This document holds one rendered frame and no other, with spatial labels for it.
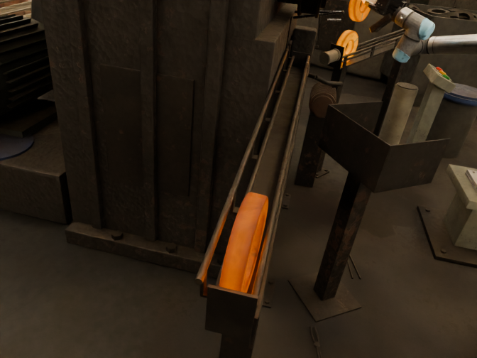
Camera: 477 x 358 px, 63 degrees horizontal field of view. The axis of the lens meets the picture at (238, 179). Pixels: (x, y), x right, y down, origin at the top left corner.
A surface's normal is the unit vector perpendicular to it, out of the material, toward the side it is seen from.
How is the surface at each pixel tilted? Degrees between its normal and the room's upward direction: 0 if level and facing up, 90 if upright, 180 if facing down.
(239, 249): 51
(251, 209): 9
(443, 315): 0
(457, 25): 90
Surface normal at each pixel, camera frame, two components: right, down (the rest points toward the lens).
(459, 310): 0.11, -0.84
